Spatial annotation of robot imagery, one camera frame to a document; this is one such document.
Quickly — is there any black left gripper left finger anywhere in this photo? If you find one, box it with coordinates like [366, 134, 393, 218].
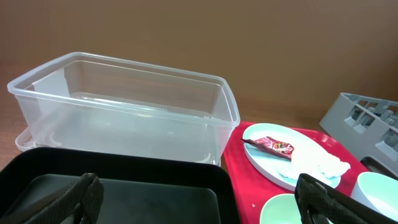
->
[0, 172, 104, 224]

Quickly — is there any clear plastic waste bin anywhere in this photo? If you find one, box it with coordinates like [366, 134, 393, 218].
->
[7, 52, 240, 165]

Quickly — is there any grey dishwasher rack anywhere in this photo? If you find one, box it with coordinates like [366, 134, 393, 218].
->
[320, 93, 397, 176]

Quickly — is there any light blue bowl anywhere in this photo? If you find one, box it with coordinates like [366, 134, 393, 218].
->
[351, 172, 398, 221]

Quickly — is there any white tissue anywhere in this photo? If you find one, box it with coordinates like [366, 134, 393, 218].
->
[279, 149, 351, 180]

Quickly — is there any red serving tray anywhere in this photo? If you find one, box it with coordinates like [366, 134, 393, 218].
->
[223, 121, 368, 223]

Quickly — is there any black waste tray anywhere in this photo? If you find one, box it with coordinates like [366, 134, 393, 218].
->
[1, 147, 241, 223]

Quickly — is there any red snack wrapper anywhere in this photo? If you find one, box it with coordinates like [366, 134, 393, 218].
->
[242, 136, 295, 161]

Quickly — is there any green bowl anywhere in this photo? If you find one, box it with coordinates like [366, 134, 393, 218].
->
[259, 193, 333, 224]

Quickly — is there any light blue plate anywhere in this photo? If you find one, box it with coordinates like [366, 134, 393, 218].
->
[243, 123, 342, 191]

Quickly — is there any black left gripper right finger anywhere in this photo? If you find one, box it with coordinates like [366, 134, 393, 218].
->
[294, 173, 397, 224]

